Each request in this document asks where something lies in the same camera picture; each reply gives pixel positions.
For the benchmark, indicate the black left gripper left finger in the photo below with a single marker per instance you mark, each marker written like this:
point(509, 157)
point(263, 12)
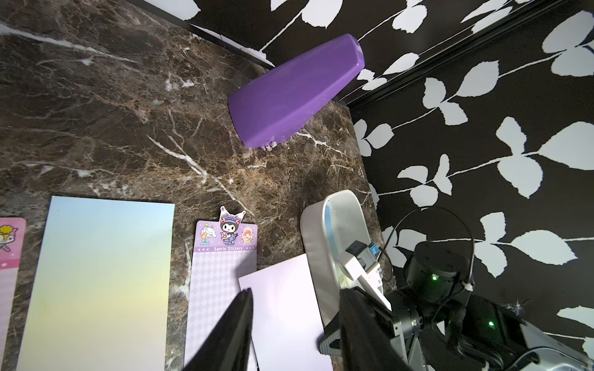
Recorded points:
point(227, 348)

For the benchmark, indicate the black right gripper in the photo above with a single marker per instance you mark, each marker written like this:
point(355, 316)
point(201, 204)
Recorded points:
point(401, 327)

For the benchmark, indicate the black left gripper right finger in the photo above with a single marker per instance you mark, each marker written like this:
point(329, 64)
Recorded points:
point(363, 344)

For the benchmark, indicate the plain lilac sticker sheet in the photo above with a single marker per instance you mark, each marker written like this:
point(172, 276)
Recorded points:
point(286, 320)

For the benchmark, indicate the lilac checked sticker sheet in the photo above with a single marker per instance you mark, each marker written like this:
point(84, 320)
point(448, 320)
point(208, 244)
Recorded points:
point(223, 251)

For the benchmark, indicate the white plastic storage box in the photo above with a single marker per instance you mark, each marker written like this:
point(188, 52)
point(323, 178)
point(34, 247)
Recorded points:
point(328, 228)

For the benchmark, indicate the purple sticker sheet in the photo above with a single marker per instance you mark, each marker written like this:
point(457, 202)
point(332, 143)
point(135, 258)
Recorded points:
point(101, 289)

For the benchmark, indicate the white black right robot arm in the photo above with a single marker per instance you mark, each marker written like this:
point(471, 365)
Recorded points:
point(439, 287)

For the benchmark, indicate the purple plastic object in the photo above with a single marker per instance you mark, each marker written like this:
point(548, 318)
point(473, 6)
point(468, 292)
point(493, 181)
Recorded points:
point(275, 106)

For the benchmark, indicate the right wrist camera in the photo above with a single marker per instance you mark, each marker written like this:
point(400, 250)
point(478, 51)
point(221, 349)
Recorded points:
point(360, 265)

